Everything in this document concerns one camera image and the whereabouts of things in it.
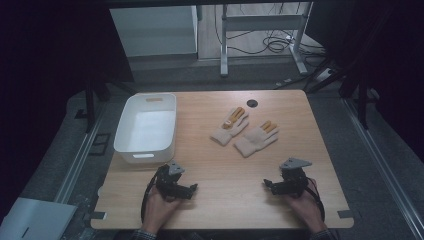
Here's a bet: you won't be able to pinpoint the black floor cables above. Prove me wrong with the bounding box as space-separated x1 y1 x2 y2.
213 2 327 68

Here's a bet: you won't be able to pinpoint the white plastic storage bin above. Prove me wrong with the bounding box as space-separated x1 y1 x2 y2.
113 93 177 165

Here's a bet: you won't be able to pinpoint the dark curtain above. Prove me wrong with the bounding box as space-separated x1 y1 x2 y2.
0 0 135 221
304 0 424 164

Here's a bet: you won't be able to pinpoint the white power strip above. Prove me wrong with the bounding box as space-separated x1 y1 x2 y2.
313 67 335 83

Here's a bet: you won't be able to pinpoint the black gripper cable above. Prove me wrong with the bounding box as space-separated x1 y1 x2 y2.
140 174 158 224
304 184 327 223

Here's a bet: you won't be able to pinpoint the person's left hand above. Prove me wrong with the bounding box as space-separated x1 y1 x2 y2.
142 186 183 235

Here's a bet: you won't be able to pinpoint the white flat board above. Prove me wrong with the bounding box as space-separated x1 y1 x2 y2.
0 196 79 240

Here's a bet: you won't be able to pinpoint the aluminium floor rail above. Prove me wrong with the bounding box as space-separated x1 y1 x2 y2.
53 99 108 205
342 97 424 240

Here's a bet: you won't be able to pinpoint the grey metal desk frame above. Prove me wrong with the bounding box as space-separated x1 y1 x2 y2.
219 1 315 78

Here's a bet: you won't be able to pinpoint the black metal stand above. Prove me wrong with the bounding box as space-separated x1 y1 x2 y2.
83 74 138 134
305 58 381 131

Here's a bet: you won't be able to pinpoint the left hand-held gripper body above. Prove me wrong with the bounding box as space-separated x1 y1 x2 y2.
154 160 186 202

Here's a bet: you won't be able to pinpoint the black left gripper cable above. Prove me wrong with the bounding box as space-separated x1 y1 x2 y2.
140 174 158 224

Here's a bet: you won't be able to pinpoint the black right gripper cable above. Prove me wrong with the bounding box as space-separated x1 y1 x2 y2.
304 184 327 223

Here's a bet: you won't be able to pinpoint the white glove with orange fingers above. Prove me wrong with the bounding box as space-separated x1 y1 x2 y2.
210 106 250 147
233 120 280 158

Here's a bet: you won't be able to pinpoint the white cabinet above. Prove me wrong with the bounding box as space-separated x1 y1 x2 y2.
109 4 200 58

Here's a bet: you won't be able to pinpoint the person's right hand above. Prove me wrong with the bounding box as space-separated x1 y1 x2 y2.
285 178 328 233

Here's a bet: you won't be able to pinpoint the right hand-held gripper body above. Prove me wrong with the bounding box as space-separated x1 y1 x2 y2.
275 157 313 198

